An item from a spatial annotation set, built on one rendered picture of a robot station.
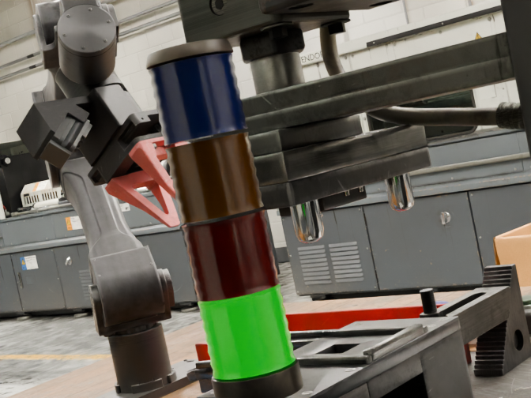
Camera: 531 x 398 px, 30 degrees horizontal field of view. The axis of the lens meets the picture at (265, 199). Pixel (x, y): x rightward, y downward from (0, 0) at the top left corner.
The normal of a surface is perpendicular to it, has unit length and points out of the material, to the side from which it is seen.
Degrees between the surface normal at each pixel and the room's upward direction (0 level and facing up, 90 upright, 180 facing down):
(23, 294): 90
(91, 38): 64
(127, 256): 37
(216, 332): 104
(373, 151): 90
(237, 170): 76
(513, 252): 89
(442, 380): 90
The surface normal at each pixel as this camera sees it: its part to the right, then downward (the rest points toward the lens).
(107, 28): 0.15, -0.43
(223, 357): -0.51, 0.40
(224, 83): 0.74, 0.13
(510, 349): 0.75, -0.12
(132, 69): -0.67, 0.17
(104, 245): 0.00, -0.78
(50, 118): 0.54, -0.60
